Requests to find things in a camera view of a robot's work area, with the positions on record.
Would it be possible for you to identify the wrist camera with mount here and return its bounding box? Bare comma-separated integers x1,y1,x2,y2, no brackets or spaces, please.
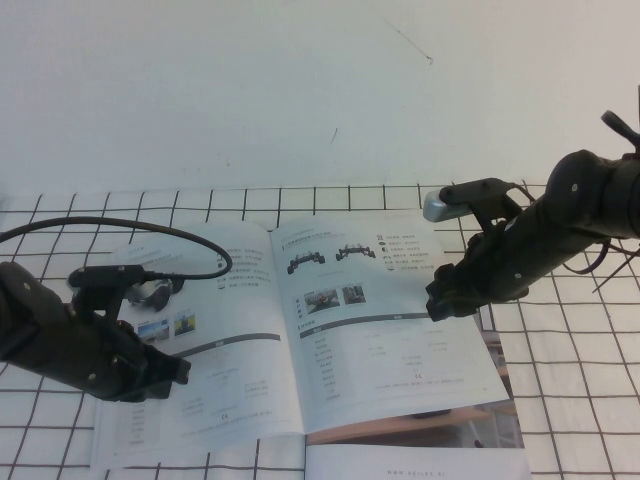
422,177,526,231
67,264,151,326

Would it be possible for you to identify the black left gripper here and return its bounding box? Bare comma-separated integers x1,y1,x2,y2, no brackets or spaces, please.
29,306,193,404

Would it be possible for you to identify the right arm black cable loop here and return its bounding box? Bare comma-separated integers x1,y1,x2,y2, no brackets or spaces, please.
599,109,640,151

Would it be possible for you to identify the thin dark right camera cable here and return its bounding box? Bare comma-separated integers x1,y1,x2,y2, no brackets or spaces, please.
562,239,614,275

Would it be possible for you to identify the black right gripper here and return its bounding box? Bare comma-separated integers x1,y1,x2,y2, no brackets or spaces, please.
424,199,576,324

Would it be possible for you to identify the thick black left camera cable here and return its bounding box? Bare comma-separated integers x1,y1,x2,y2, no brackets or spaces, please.
0,215,234,282

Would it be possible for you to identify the black cable tie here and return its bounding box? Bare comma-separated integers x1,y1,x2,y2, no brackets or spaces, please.
592,249,636,296

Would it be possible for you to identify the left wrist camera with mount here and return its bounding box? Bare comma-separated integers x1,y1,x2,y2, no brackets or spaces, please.
67,264,151,326

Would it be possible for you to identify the white black-grid table mat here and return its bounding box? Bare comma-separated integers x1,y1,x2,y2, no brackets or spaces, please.
0,177,640,480

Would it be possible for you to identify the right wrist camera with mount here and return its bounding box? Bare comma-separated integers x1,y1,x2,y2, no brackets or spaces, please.
422,177,526,231

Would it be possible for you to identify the white product brochure book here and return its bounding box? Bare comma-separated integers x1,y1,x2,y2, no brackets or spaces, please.
89,212,534,480

